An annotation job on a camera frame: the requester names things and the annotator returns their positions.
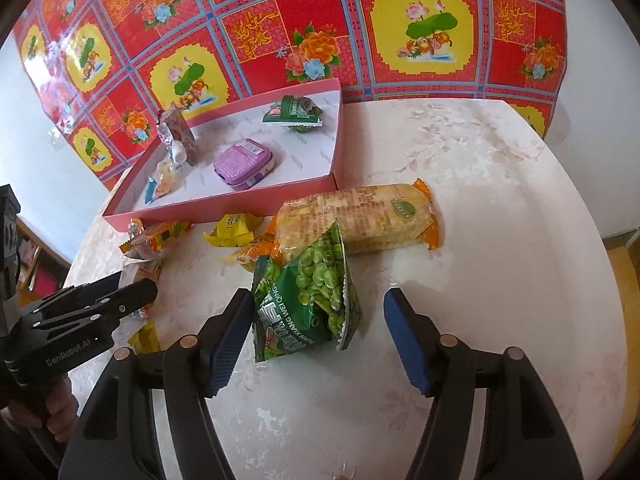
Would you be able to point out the yellow cake snack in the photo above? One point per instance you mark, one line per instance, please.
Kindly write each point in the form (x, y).
(145, 340)

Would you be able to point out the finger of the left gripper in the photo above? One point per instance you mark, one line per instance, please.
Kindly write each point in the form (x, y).
(109, 310)
(78, 297)

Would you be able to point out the pink shallow cardboard box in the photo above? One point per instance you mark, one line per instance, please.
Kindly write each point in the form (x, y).
(306, 162)

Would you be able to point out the yellow-red striped candy bag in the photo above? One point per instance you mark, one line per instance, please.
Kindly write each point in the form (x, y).
(150, 243)

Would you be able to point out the red floral patterned wall cloth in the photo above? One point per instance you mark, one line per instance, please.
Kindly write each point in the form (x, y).
(102, 69)

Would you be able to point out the purple snack tin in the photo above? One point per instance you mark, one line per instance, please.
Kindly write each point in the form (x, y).
(244, 164)

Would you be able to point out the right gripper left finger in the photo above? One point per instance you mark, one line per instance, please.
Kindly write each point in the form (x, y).
(137, 397)

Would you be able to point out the small green pea packet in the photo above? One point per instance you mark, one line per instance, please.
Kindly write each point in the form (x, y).
(298, 113)

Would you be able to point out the large green pea packet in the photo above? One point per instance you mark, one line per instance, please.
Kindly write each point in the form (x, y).
(311, 300)

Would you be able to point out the peach jelly drink pouch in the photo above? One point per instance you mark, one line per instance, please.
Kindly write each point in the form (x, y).
(177, 136)

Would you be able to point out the orange cracker sleeve pack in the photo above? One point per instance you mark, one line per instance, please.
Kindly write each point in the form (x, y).
(371, 219)

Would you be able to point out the wooden shelf with items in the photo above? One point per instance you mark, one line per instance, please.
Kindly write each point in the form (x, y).
(42, 270)

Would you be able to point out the left hand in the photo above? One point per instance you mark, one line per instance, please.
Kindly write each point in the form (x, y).
(62, 407)

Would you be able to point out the blue-edged clear candy bag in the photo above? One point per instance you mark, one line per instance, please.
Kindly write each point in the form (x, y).
(167, 177)

